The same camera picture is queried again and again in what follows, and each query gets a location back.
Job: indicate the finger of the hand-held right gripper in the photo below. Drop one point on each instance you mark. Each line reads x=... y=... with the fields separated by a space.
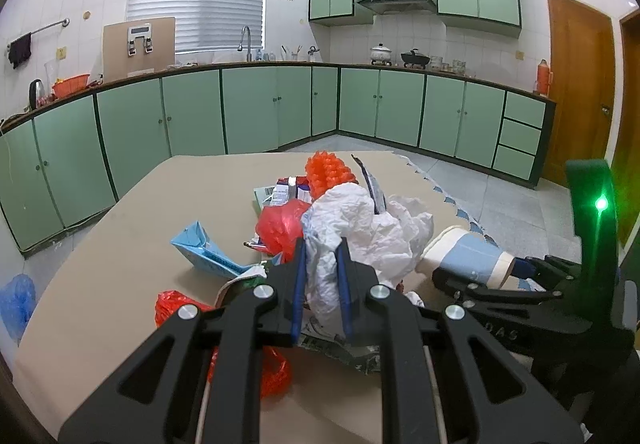
x=480 y=293
x=550 y=269

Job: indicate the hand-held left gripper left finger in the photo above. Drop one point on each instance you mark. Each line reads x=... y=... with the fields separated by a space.
x=298 y=284

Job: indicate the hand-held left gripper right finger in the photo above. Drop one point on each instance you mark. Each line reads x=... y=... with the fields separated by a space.
x=344 y=289

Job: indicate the white blue paper cup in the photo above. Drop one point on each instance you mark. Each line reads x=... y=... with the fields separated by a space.
x=470 y=259

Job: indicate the red plastic bag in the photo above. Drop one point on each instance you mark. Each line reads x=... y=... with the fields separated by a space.
x=172 y=306
x=277 y=224

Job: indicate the white plastic bag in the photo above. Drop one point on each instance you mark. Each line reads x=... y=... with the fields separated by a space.
x=365 y=224

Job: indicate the green white crumpled wrapper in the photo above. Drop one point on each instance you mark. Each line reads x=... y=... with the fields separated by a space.
x=240 y=284

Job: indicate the printed newspaper sheet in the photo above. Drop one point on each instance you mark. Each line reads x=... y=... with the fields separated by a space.
x=330 y=349

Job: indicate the small labelled carton box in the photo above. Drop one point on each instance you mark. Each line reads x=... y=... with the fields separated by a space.
x=285 y=191

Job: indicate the blue folded carton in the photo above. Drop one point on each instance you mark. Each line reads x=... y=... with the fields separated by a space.
x=200 y=249

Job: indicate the dark foil wrapper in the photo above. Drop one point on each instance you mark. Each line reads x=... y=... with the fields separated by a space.
x=370 y=184

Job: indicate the orange foam net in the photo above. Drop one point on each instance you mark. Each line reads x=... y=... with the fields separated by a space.
x=327 y=171

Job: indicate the green base cabinets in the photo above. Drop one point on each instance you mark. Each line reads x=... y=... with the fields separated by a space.
x=250 y=108

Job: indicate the wooden door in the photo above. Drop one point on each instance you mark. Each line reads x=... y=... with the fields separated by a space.
x=580 y=88

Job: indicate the orange thermos flask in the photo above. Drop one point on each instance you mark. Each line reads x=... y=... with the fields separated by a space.
x=543 y=76

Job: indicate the clear glass jar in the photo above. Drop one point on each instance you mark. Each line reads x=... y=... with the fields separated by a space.
x=436 y=62
x=457 y=65

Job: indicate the utensil holder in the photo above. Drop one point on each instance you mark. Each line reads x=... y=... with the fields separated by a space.
x=295 y=55

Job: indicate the white cooking pot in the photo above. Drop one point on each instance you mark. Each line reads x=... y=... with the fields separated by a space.
x=381 y=52

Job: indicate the black wok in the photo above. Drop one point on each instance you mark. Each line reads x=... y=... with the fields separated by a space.
x=415 y=57

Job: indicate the steel kitchen faucet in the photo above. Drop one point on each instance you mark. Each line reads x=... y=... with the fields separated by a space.
x=245 y=41

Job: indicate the blue plastic bag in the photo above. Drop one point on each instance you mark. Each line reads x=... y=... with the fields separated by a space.
x=17 y=304

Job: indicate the grey range hood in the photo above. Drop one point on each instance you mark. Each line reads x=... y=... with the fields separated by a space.
x=395 y=1

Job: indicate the orange plastic basket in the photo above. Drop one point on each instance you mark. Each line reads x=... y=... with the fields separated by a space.
x=72 y=86

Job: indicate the black electric kettle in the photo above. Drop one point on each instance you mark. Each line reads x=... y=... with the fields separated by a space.
x=36 y=92

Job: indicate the dark cloth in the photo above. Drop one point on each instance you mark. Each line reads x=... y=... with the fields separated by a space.
x=20 y=51

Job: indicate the wooden door frame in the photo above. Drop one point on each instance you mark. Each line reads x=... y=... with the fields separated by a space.
x=631 y=98

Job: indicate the white bracket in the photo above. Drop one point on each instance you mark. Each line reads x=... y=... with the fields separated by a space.
x=139 y=39

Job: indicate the steel towel rail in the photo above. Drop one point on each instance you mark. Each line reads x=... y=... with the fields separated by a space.
x=45 y=28

